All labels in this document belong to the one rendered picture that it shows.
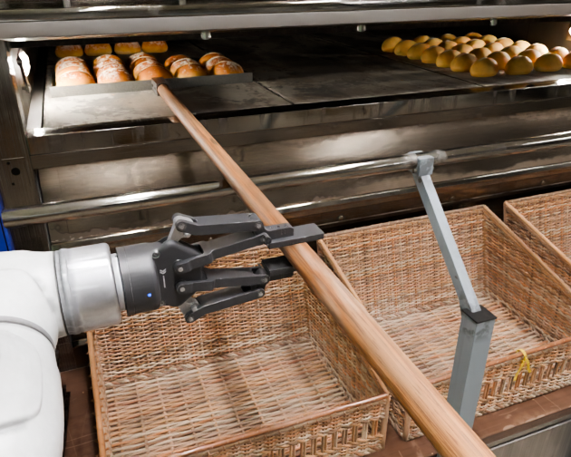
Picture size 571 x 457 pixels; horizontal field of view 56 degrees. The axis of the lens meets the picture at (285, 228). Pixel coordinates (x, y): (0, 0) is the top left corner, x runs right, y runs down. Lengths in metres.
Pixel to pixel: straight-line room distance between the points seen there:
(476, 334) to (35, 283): 0.71
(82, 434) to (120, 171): 0.58
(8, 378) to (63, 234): 0.85
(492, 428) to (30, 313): 1.04
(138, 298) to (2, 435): 0.20
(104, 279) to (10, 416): 0.18
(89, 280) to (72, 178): 0.72
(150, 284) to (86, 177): 0.72
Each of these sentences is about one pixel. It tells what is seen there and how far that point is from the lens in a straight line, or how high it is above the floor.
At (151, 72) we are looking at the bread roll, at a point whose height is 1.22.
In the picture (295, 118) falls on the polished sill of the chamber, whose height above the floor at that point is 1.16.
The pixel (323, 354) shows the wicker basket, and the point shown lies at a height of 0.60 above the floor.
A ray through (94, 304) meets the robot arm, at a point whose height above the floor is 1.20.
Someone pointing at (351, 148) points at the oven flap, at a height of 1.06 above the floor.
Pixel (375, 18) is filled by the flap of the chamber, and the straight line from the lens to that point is 1.19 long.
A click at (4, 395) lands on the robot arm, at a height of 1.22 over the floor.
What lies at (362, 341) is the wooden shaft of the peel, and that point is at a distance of 0.50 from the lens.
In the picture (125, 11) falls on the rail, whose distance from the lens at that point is 1.04.
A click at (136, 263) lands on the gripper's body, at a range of 0.58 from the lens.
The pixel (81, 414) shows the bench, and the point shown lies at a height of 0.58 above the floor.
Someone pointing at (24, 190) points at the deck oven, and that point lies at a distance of 1.26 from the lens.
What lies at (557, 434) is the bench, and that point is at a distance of 1.53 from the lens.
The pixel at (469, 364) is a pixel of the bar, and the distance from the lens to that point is 1.03.
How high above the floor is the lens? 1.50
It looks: 27 degrees down
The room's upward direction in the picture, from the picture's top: straight up
